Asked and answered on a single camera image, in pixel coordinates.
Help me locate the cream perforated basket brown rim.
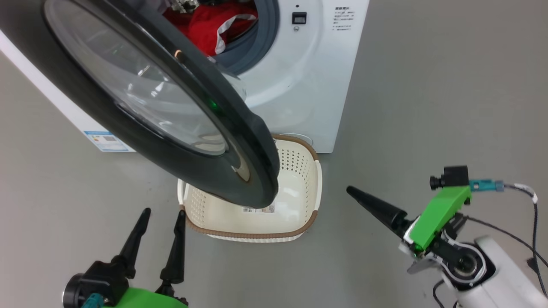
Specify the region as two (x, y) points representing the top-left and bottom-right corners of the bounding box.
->
(177, 133), (322, 243)

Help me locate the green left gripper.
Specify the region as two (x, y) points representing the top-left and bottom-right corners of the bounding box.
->
(105, 208), (189, 308)

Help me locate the teal right cable connector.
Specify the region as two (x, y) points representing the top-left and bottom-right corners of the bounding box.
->
(470, 179), (505, 193)

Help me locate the white front-load washing machine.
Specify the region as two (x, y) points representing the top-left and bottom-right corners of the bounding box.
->
(0, 0), (369, 154)

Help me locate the blue energy label sticker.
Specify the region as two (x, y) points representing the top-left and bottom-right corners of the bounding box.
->
(84, 130), (131, 152)

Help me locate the dark grey glass washer door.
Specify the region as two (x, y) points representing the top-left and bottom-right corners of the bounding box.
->
(0, 0), (280, 209)

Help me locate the red and white garment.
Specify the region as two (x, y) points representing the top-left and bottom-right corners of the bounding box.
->
(163, 0), (259, 57)

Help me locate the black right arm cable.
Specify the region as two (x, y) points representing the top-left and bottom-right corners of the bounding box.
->
(503, 183), (548, 296)

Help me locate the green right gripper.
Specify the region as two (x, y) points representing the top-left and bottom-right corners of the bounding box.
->
(346, 185), (473, 275)

